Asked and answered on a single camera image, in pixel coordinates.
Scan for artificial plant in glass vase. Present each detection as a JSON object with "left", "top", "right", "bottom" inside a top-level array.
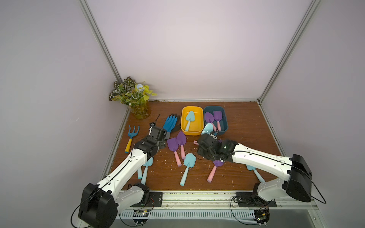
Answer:
[{"left": 109, "top": 76, "right": 157, "bottom": 120}]

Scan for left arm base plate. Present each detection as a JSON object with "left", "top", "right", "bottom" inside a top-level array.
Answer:
[{"left": 131, "top": 192, "right": 163, "bottom": 208}]

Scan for yellow plastic storage box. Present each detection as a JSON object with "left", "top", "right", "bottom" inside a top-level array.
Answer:
[{"left": 181, "top": 106, "right": 204, "bottom": 136}]

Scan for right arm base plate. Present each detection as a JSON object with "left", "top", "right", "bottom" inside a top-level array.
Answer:
[{"left": 234, "top": 192, "right": 277, "bottom": 208}]

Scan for small circuit board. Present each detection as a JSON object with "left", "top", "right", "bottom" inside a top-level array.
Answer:
[
  {"left": 253, "top": 208, "right": 270, "bottom": 226},
  {"left": 132, "top": 210, "right": 150, "bottom": 226}
]

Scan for purple pointed shovel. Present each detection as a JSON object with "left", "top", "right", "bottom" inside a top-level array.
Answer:
[
  {"left": 176, "top": 131, "right": 187, "bottom": 160},
  {"left": 204, "top": 112, "right": 217, "bottom": 131}
]

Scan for aluminium front rail frame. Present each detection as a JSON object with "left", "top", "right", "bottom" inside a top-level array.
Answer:
[{"left": 114, "top": 191, "right": 328, "bottom": 228}]

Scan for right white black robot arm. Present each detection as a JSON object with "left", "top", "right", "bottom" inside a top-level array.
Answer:
[{"left": 196, "top": 134, "right": 312, "bottom": 204}]

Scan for blue rake yellow handle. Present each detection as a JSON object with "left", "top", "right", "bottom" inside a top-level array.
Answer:
[{"left": 125, "top": 125, "right": 140, "bottom": 154}]

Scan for blue grey gardening glove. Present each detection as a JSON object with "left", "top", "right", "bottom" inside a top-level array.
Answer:
[{"left": 163, "top": 114, "right": 181, "bottom": 139}]

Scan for purple pointed shovel lower left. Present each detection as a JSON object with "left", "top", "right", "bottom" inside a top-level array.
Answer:
[{"left": 176, "top": 131, "right": 187, "bottom": 160}]

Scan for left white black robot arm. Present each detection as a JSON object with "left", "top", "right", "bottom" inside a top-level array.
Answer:
[{"left": 76, "top": 126, "right": 167, "bottom": 228}]

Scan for left small circuit board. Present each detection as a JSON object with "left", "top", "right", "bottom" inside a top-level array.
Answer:
[{"left": 132, "top": 210, "right": 150, "bottom": 226}]

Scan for teal plastic storage box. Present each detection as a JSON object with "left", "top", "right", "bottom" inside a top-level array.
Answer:
[{"left": 203, "top": 105, "right": 229, "bottom": 135}]

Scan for right small circuit board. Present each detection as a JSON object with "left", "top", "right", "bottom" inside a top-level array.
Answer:
[{"left": 253, "top": 208, "right": 270, "bottom": 226}]

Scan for purple pointed shovel top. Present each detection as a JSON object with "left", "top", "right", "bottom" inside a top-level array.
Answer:
[{"left": 204, "top": 112, "right": 217, "bottom": 131}]

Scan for teal shovel sideways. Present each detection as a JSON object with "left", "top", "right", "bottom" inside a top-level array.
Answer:
[{"left": 201, "top": 123, "right": 214, "bottom": 135}]

